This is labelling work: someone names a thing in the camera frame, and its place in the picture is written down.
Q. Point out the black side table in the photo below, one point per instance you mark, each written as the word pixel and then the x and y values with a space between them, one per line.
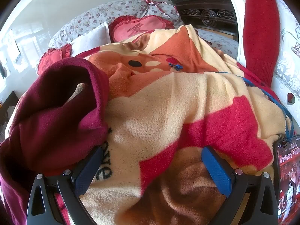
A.
pixel 9 107

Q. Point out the red knit cloth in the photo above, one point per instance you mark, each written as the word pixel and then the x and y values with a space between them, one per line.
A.
pixel 260 28

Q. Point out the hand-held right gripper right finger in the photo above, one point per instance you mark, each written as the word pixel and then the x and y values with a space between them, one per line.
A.
pixel 215 168

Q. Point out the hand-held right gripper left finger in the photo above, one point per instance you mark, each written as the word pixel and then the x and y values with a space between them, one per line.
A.
pixel 86 171

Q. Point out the small red ruffled pillow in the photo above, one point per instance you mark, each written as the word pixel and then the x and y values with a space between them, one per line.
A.
pixel 50 59

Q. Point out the floral bolster pillow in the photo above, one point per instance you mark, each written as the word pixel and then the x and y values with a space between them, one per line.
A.
pixel 93 16

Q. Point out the smartphone with lit screen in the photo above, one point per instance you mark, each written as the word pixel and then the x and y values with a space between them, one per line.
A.
pixel 289 180

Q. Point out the blue and red clip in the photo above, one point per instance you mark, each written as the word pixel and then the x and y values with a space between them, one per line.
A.
pixel 177 66

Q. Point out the red heart-shaped pillow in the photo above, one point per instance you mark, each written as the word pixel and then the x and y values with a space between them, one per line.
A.
pixel 138 29

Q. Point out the white patterned cloth cover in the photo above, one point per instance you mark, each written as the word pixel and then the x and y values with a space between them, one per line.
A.
pixel 288 70

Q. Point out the maroon knit garment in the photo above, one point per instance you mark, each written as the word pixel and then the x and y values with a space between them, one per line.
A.
pixel 46 121

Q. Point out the cream orange printed blanket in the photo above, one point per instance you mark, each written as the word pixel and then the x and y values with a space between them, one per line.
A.
pixel 164 112

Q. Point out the white pillow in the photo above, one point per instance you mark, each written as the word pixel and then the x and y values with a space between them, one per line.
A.
pixel 93 38

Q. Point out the floral bedsheet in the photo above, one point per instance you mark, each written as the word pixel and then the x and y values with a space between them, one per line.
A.
pixel 218 42

